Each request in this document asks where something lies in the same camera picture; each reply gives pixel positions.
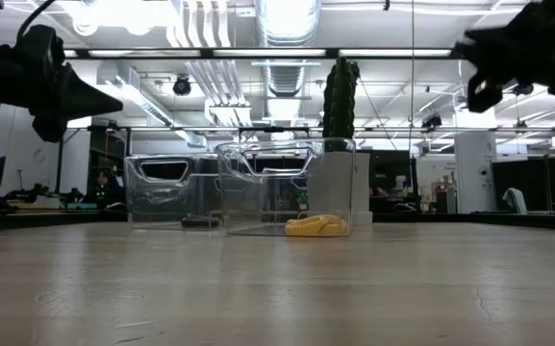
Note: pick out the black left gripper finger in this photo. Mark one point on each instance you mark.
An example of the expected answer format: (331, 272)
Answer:
(84, 93)

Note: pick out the white planter pot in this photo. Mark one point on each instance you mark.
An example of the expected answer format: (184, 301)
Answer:
(363, 192)

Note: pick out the green cactus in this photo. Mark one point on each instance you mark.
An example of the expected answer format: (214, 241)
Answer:
(339, 106)

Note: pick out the clear plastic bin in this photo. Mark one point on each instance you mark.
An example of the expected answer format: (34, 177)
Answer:
(161, 206)
(267, 202)

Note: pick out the black ceiling spotlight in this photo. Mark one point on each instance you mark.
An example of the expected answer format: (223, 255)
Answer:
(182, 86)
(432, 121)
(523, 89)

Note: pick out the silver ventilation duct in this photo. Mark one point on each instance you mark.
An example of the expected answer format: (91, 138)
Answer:
(286, 29)

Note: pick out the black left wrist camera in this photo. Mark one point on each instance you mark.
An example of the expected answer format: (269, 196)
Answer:
(41, 43)

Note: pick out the background robot rig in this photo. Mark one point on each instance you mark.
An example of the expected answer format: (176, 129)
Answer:
(27, 194)

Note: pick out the chair with pale cover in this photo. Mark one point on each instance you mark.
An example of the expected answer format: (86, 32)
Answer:
(515, 202)

